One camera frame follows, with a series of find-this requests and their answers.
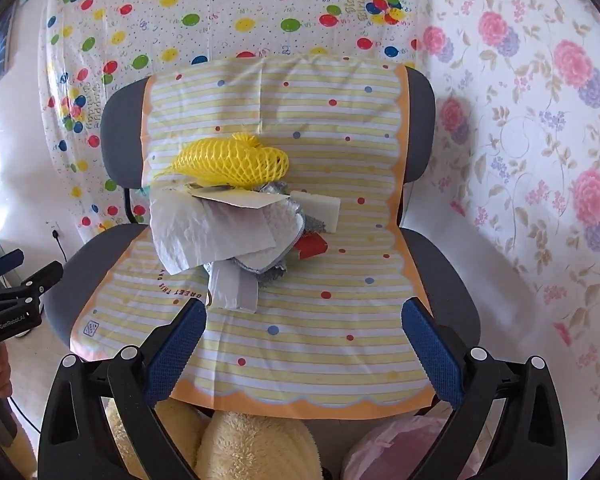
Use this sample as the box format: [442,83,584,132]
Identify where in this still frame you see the white paper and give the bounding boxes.
[149,187,276,276]

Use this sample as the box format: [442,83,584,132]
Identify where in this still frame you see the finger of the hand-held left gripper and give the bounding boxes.
[0,261,64,306]
[0,249,25,286]

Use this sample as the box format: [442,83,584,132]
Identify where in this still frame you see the silver foil packaging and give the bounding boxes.
[227,195,307,288]

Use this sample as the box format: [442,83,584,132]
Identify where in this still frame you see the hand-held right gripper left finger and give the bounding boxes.
[39,301,208,480]

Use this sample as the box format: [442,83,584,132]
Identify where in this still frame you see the small red box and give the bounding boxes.
[294,234,329,262]

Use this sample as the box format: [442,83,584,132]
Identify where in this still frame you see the yellow foam fruit net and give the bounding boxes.
[152,133,289,184]

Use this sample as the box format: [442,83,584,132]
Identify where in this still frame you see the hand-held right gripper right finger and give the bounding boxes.
[401,297,568,480]

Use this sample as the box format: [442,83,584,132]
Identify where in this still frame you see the balloon print plastic sheet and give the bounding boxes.
[37,0,428,241]

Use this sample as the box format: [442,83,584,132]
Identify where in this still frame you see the grey padded chair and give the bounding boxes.
[44,62,481,413]

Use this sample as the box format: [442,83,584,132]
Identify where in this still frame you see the brown cardboard piece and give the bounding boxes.
[187,180,281,209]

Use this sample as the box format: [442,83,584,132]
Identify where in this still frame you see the bin with pink bag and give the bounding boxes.
[342,412,486,480]

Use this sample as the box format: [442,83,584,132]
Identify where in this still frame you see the floral print wall sheet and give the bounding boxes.
[400,0,600,436]

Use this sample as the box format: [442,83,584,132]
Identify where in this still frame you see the white foam block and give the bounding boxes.
[290,190,342,235]

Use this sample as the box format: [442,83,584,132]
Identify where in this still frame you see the yellow striped dotted plastic sheet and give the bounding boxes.
[69,55,437,420]

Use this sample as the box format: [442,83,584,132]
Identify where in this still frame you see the person's yellow fleece trousers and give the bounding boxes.
[102,397,323,480]

